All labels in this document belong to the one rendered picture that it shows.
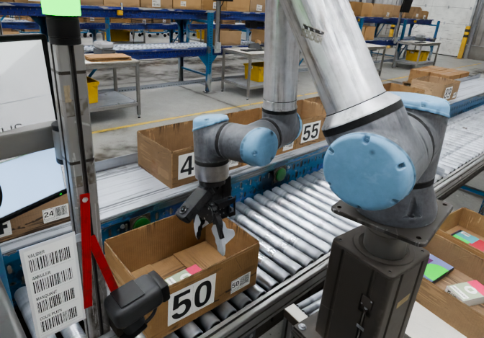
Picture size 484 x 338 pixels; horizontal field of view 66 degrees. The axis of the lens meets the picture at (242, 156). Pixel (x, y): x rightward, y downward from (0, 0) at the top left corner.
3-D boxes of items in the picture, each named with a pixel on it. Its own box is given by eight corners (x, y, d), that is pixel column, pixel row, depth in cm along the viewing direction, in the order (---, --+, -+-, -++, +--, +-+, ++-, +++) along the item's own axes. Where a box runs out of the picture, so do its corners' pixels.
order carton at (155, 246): (150, 345, 101) (148, 297, 94) (106, 283, 121) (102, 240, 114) (256, 283, 125) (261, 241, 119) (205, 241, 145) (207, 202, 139)
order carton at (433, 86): (439, 104, 330) (444, 85, 324) (407, 96, 350) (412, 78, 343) (456, 99, 356) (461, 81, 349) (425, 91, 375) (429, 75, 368)
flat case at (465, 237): (492, 248, 153) (493, 246, 152) (468, 264, 142) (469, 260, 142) (459, 232, 163) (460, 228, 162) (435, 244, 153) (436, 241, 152)
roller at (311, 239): (329, 261, 146) (331, 251, 144) (240, 206, 181) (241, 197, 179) (336, 256, 150) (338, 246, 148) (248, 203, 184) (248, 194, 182)
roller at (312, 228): (338, 255, 150) (341, 245, 149) (250, 202, 185) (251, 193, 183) (346, 251, 154) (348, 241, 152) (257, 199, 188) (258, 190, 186)
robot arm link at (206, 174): (208, 170, 92) (186, 160, 99) (209, 188, 93) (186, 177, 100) (235, 161, 98) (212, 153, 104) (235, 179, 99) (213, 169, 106)
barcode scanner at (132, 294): (176, 316, 80) (170, 281, 75) (124, 352, 73) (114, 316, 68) (160, 298, 84) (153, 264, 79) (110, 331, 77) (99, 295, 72)
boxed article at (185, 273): (207, 283, 123) (208, 274, 122) (174, 302, 115) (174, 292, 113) (195, 272, 128) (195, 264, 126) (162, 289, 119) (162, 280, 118)
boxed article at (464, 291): (490, 302, 124) (494, 294, 123) (459, 309, 120) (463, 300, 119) (472, 287, 130) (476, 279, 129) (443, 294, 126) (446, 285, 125)
